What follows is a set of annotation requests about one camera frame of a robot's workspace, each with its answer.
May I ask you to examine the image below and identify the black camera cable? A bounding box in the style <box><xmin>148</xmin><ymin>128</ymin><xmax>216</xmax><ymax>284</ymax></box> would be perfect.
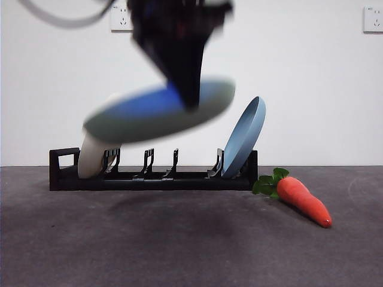
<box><xmin>17</xmin><ymin>0</ymin><xmax>113</xmax><ymax>30</ymax></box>

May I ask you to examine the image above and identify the orange carrot with green leaves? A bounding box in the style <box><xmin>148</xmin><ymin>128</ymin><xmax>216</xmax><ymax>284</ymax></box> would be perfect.
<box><xmin>251</xmin><ymin>167</ymin><xmax>333</xmax><ymax>230</ymax></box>

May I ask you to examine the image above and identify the green plate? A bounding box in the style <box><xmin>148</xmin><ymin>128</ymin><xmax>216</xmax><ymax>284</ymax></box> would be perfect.
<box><xmin>83</xmin><ymin>77</ymin><xmax>236</xmax><ymax>145</ymax></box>

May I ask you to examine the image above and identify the white plate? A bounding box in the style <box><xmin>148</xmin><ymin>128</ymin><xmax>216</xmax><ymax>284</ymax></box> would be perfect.
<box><xmin>77</xmin><ymin>93</ymin><xmax>124</xmax><ymax>179</ymax></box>

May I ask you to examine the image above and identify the black plate rack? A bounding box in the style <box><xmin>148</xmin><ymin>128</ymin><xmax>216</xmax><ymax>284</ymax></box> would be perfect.
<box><xmin>48</xmin><ymin>146</ymin><xmax>259</xmax><ymax>192</ymax></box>

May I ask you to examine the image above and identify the white wall socket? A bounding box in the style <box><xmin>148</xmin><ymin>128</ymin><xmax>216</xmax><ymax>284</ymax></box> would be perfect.
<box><xmin>363</xmin><ymin>6</ymin><xmax>383</xmax><ymax>33</ymax></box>
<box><xmin>110</xmin><ymin>4</ymin><xmax>135</xmax><ymax>33</ymax></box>

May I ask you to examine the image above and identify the blue plate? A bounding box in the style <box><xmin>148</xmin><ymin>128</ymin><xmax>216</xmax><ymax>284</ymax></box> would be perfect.
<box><xmin>221</xmin><ymin>96</ymin><xmax>267</xmax><ymax>179</ymax></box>

